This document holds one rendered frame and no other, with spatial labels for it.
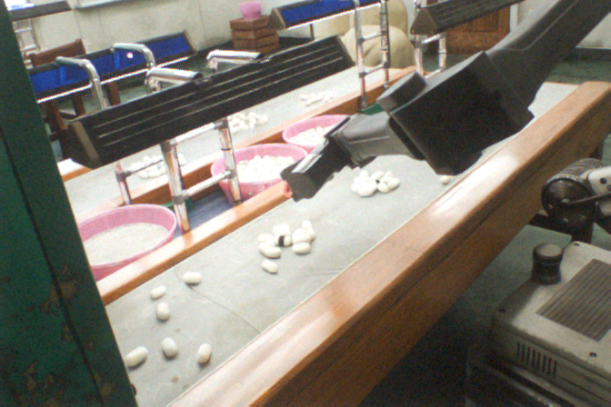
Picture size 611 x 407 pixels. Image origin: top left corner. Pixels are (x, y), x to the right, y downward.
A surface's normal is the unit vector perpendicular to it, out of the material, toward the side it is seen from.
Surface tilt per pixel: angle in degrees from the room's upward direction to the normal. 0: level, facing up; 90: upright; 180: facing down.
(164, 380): 0
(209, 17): 90
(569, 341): 0
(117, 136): 58
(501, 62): 64
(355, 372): 90
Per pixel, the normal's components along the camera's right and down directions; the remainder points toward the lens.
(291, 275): -0.11, -0.90
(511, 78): 0.26, -0.07
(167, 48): 0.57, -0.31
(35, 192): 0.74, 0.21
